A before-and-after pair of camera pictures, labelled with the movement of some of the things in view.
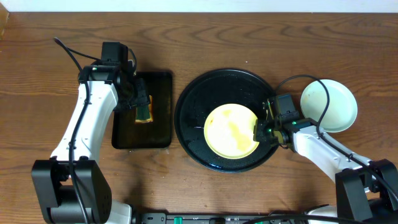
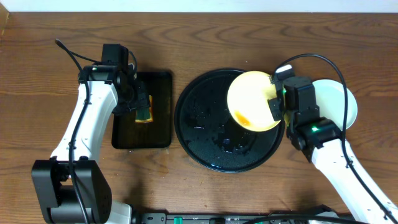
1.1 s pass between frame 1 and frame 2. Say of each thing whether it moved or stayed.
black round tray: stayed
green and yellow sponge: stayed
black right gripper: moved
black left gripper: stayed
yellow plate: moved
